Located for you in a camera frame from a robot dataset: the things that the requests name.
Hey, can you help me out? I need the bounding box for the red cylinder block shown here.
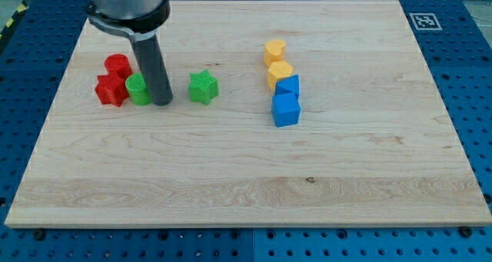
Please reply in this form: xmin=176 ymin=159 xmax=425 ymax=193
xmin=104 ymin=54 xmax=133 ymax=80

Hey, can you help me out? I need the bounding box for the blue triangle block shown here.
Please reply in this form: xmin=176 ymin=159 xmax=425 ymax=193
xmin=274 ymin=75 xmax=300 ymax=100

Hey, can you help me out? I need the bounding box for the yellow heart block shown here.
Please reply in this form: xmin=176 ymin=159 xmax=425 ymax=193
xmin=264 ymin=39 xmax=286 ymax=67

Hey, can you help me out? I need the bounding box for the green star block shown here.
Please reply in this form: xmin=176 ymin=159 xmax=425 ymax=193
xmin=188 ymin=69 xmax=218 ymax=105

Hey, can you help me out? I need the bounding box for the black bolt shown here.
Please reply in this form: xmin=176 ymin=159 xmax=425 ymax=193
xmin=459 ymin=226 xmax=473 ymax=238
xmin=32 ymin=229 xmax=46 ymax=241

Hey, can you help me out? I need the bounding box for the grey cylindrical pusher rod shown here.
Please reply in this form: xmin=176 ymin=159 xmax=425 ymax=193
xmin=131 ymin=31 xmax=173 ymax=106

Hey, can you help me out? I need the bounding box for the black bolt front right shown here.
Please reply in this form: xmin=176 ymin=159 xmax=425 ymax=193
xmin=459 ymin=226 xmax=473 ymax=238

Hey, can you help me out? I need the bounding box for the blue cube block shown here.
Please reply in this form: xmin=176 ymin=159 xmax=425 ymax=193
xmin=271 ymin=93 xmax=301 ymax=128

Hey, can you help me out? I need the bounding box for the wooden board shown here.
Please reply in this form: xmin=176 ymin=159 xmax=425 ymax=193
xmin=5 ymin=0 xmax=491 ymax=229

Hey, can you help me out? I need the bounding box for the red star block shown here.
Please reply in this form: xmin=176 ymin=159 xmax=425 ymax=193
xmin=95 ymin=73 xmax=129 ymax=107

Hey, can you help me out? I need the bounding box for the yellow hexagon block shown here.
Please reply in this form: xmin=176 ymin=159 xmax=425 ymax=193
xmin=267 ymin=61 xmax=294 ymax=90

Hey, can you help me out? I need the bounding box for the green cylinder block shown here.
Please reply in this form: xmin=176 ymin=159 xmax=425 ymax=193
xmin=125 ymin=72 xmax=151 ymax=106

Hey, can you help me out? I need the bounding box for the white fiducial marker tag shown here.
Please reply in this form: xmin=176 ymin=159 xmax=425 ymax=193
xmin=410 ymin=13 xmax=442 ymax=31

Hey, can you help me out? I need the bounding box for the black bolt front left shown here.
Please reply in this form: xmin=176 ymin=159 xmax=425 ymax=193
xmin=32 ymin=229 xmax=46 ymax=241

